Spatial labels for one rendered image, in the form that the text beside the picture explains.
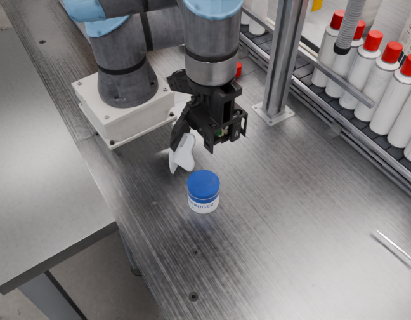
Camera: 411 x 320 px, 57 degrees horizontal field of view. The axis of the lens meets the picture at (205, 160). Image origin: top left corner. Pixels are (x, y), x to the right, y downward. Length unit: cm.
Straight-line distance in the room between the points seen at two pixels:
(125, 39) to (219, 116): 36
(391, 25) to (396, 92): 54
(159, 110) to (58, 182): 30
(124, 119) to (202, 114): 37
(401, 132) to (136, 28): 63
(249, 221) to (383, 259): 28
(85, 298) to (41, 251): 87
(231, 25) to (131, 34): 39
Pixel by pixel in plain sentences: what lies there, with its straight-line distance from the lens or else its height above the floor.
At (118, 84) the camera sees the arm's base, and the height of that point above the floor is 98.
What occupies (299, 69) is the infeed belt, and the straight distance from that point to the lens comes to 113.
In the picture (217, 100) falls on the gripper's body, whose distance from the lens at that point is 54.
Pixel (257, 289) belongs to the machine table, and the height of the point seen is 83.
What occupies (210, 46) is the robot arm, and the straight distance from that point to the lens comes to 50.
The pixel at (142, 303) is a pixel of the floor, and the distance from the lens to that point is 165.
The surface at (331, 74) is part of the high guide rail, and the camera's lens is 100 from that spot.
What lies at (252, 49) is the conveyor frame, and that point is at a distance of 121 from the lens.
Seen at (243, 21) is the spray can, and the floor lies 89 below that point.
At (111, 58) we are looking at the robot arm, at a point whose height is 105.
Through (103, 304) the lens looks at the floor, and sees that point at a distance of 168.
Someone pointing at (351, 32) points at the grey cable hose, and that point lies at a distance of 84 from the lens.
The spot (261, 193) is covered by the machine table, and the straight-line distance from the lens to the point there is 87.
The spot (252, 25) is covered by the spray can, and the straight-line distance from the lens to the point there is 124.
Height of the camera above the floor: 154
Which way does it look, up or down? 50 degrees down
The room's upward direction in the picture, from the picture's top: straight up
